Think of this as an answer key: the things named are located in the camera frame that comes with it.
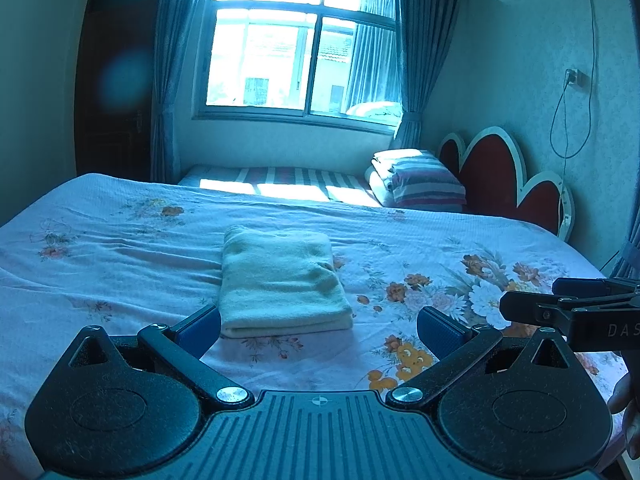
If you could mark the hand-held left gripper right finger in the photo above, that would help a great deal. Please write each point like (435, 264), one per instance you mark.
(439, 336)

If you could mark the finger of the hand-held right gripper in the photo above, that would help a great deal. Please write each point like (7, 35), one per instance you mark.
(525, 307)
(580, 286)

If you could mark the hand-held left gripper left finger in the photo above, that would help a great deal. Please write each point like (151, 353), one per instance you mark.
(199, 334)

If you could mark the cream towel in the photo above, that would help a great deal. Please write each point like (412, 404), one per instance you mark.
(282, 280)

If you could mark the person's right hand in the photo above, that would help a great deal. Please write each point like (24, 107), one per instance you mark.
(626, 410)

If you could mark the floral bed blanket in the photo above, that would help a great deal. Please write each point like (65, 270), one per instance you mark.
(125, 260)

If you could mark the red and white headboard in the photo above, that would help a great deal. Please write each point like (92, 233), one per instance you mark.
(492, 175)

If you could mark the folded striped quilt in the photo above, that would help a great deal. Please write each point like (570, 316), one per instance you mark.
(427, 182)

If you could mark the folded white quilt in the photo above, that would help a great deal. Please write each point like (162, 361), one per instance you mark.
(380, 172)

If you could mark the striped mattress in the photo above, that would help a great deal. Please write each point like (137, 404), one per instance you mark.
(280, 180)

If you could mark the white pillow on windowsill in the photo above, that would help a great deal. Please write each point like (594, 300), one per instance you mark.
(372, 109)

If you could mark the dark wooden wardrobe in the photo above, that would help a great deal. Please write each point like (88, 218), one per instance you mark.
(115, 85)

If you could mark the blue curtain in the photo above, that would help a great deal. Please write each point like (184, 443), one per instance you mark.
(172, 70)
(425, 60)

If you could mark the sliding glass window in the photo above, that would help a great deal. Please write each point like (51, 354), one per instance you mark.
(300, 50)

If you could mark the wall socket with charger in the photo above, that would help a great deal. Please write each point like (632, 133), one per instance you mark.
(575, 76)

